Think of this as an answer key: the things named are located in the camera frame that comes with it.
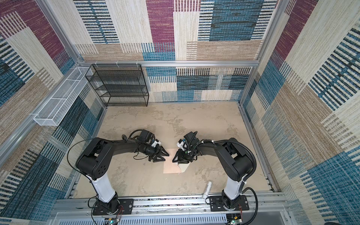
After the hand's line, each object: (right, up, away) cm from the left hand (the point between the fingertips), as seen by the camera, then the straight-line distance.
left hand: (167, 155), depth 88 cm
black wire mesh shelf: (-40, +49, +23) cm, 67 cm away
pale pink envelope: (+1, -6, -1) cm, 6 cm away
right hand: (+5, -4, -1) cm, 7 cm away
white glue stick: (+23, -16, -11) cm, 30 cm away
